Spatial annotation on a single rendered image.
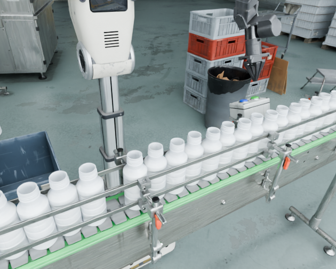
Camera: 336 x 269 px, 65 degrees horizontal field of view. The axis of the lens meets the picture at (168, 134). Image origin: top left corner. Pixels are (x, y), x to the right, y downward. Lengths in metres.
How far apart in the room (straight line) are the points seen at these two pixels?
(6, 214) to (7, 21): 3.73
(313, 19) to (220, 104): 5.29
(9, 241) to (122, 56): 0.79
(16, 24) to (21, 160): 3.12
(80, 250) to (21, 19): 3.73
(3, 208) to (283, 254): 1.72
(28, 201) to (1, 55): 3.85
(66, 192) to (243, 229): 1.59
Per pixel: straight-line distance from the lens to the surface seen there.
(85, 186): 0.61
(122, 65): 1.16
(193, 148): 0.71
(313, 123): 1.10
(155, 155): 0.65
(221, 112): 2.76
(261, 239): 2.03
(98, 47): 1.10
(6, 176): 1.28
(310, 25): 7.74
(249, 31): 1.06
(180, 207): 0.77
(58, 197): 0.61
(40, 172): 1.29
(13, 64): 4.38
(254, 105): 1.05
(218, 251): 1.89
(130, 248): 0.78
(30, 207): 0.60
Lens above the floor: 1.55
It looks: 33 degrees down
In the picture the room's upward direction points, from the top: 3 degrees clockwise
